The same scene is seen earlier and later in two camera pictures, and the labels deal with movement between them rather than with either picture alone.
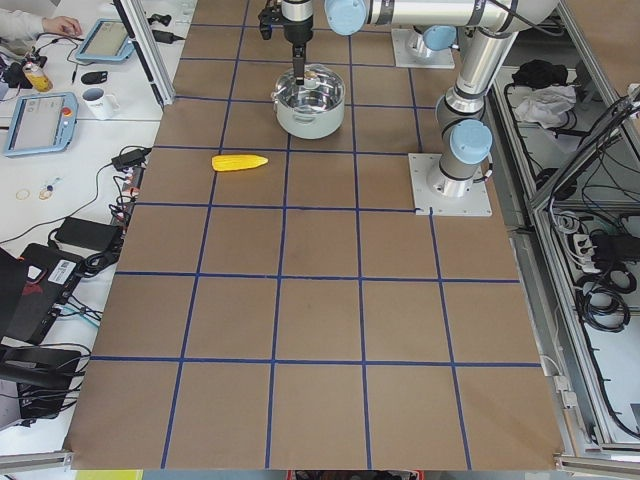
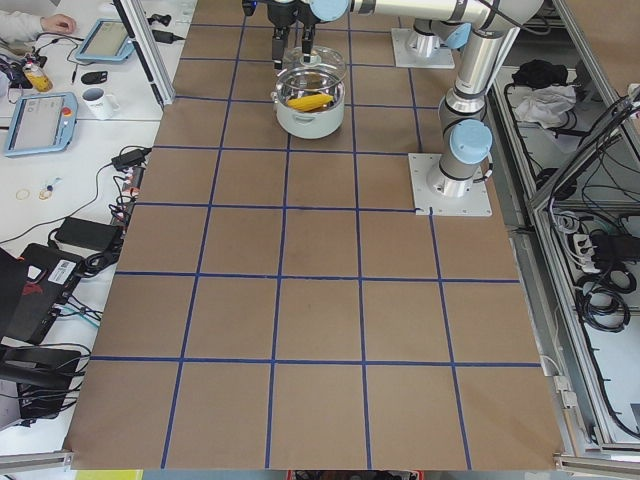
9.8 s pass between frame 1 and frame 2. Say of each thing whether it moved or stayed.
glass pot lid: moved
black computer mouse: stayed
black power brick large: stayed
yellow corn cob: moved
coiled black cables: stayed
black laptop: stayed
